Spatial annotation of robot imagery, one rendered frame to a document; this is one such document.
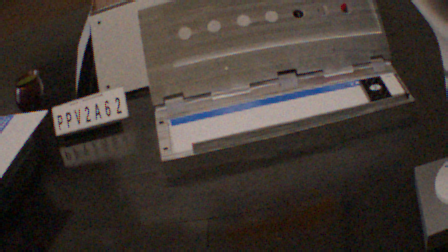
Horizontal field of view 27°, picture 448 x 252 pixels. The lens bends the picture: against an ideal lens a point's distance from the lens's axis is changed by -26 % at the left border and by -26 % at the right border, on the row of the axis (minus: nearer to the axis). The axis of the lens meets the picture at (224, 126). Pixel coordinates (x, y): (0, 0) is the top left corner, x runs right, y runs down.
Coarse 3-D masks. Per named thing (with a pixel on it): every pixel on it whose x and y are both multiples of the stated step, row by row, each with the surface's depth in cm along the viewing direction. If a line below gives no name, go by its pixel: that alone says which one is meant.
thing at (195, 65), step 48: (192, 0) 186; (240, 0) 188; (288, 0) 188; (336, 0) 189; (144, 48) 187; (192, 48) 189; (240, 48) 190; (288, 48) 189; (336, 48) 190; (384, 48) 190
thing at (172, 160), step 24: (360, 72) 192; (384, 72) 190; (240, 96) 192; (264, 96) 189; (168, 120) 188; (336, 120) 175; (360, 120) 175; (384, 120) 176; (168, 144) 179; (240, 144) 174; (264, 144) 175; (288, 144) 175; (168, 168) 174; (192, 168) 175
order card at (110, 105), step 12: (96, 96) 196; (108, 96) 196; (120, 96) 196; (60, 108) 195; (72, 108) 196; (84, 108) 196; (96, 108) 196; (108, 108) 196; (120, 108) 196; (60, 120) 195; (72, 120) 195; (84, 120) 195; (96, 120) 196; (108, 120) 196; (60, 132) 195
